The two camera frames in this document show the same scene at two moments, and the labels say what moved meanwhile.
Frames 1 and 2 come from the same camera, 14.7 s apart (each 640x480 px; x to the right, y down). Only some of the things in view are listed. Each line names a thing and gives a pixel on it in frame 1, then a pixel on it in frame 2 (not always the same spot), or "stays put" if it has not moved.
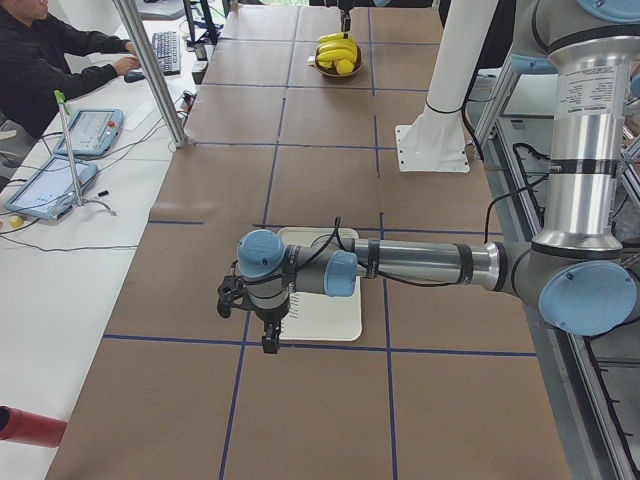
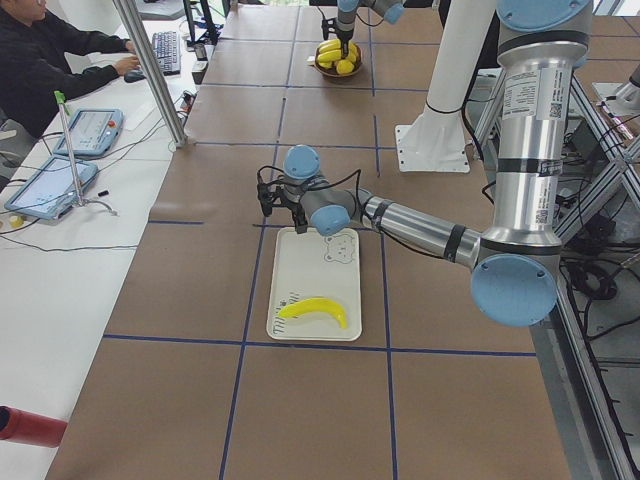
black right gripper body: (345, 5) → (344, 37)
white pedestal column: (437, 141) stays put
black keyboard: (167, 49) stays put
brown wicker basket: (331, 71) stays put
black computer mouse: (133, 76) stays put
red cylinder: (21, 426) stays put
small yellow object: (16, 221) stays put
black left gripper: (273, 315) → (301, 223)
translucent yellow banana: (337, 37) → (314, 304)
